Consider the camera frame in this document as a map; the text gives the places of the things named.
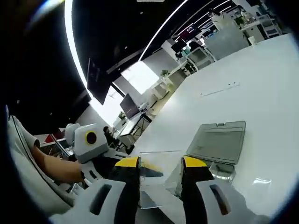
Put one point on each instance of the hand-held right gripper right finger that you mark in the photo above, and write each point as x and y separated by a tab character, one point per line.
196	198

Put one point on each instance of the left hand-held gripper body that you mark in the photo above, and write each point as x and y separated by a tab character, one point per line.
91	151

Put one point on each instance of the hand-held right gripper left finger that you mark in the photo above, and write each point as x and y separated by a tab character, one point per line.
126	198

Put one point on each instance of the clear plastic divider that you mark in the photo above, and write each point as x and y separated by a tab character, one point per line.
153	191
262	181

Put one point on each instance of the grey transparent guide fixture box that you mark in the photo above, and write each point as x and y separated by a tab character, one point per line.
217	142

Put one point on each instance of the desk with black legs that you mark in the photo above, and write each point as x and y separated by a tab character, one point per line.
135	126

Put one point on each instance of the black desk monitor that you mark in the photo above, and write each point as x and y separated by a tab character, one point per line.
129	106

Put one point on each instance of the large black screen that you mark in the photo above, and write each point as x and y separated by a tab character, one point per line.
98	81

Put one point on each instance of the white counter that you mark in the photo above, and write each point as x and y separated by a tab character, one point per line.
163	93

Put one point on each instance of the potted plant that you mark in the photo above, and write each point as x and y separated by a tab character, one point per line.
164	73

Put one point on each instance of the ceiling light strip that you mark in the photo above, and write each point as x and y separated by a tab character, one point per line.
163	25
72	46

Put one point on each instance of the white trolley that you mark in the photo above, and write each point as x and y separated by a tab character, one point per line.
201	58

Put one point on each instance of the red display screen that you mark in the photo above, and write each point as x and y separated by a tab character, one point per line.
190	31

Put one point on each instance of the grey partition screen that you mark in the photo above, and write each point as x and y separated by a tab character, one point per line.
226	43

